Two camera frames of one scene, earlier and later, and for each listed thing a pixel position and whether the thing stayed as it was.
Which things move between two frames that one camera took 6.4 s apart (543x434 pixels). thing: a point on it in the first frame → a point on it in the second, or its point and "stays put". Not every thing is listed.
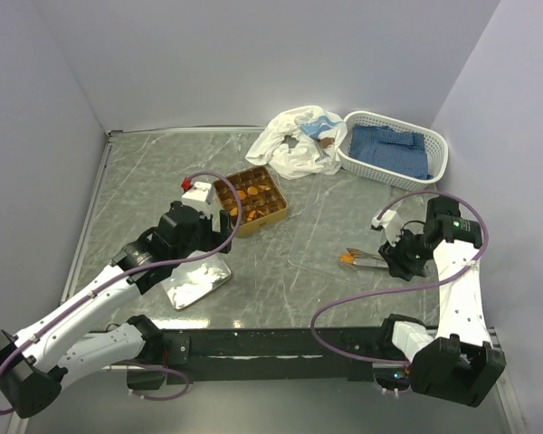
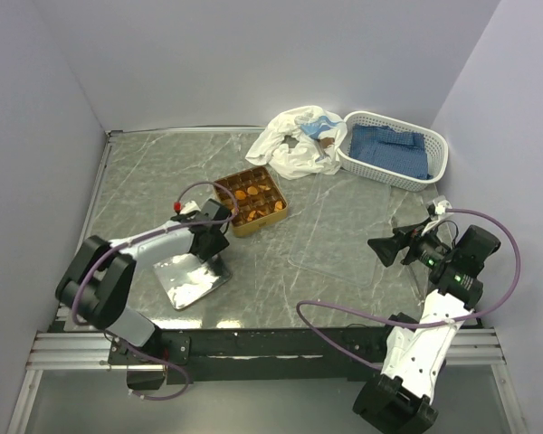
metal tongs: [367, 260] → [419, 274]
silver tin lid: [189, 281] stays put
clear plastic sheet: [338, 215] stays put
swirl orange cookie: [252, 214] stays put
